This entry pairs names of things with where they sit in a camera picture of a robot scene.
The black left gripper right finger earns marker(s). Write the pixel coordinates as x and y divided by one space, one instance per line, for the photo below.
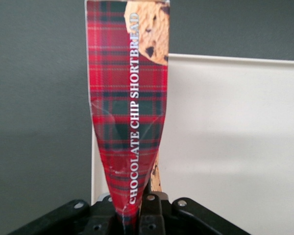
153 215

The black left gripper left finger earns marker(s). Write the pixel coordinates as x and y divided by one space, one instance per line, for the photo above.
104 218

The pale pink plastic tray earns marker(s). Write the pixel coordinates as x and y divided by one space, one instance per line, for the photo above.
230 137

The red tartan cookie box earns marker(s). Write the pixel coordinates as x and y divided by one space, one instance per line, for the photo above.
127 110

